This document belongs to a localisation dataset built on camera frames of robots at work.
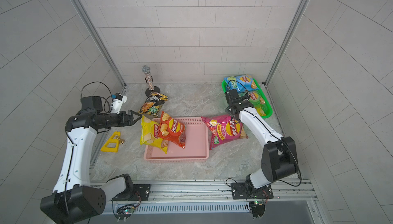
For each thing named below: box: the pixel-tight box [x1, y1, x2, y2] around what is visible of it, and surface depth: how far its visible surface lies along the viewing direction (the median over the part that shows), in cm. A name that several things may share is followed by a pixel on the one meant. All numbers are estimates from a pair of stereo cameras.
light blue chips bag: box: [224, 74, 260, 93], surface depth 101 cm
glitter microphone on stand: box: [141, 64, 161, 97], surface depth 98 cm
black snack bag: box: [138, 92, 170, 117], surface depth 98 cm
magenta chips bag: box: [201, 114, 249, 151], surface depth 82 cm
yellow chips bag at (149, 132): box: [139, 115, 169, 154], surface depth 78 cm
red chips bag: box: [157, 110, 187, 149], surface depth 82 cm
